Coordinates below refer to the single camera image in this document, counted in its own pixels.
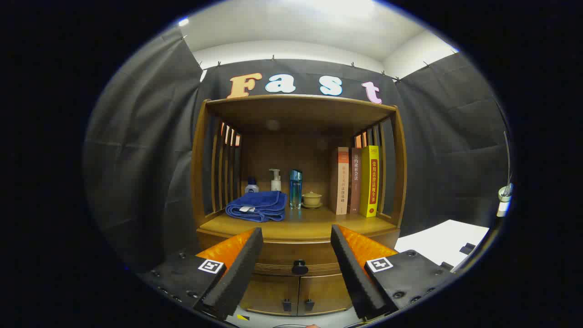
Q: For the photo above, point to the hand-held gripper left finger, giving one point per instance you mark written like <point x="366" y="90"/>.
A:
<point x="237" y="278"/>

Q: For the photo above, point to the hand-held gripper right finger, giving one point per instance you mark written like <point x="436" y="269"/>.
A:
<point x="355" y="278"/>

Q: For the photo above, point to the wooden drawer with black knob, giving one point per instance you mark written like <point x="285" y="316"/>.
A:
<point x="291" y="253"/>

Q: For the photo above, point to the wooden cabinet door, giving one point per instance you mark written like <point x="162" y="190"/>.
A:
<point x="268" y="291"/>
<point x="323" y="291"/>

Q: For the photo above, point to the wooden countertop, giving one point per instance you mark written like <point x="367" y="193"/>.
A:
<point x="314" y="225"/>

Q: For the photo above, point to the wooden cabinet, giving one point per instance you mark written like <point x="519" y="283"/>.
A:
<point x="296" y="114"/>

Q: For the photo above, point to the folded blue towel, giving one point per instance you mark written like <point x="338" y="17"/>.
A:
<point x="259" y="205"/>

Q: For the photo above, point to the white table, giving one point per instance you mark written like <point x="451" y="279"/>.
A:
<point x="437" y="241"/>

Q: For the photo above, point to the beige lidded tea cup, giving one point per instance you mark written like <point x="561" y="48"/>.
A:
<point x="312" y="199"/>

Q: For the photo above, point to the small blue-capped bottle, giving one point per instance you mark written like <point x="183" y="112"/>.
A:
<point x="251" y="187"/>

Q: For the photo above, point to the brown book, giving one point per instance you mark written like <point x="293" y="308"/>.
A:
<point x="355" y="182"/>

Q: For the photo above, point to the beige book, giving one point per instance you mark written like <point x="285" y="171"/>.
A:
<point x="341" y="182"/>

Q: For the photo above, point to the yellow book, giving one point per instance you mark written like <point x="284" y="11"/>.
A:
<point x="370" y="182"/>

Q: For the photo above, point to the white pump bottle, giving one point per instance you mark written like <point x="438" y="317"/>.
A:
<point x="275" y="183"/>

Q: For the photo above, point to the tall blue glass bottle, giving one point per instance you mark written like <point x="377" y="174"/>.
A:
<point x="295" y="189"/>

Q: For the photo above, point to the small black object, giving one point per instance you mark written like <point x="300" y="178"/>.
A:
<point x="467" y="248"/>

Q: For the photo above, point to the white cylindrical device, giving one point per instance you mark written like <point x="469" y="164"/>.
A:
<point x="504" y="200"/>

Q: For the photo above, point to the ceiling light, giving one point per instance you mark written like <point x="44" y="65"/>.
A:
<point x="183" y="22"/>

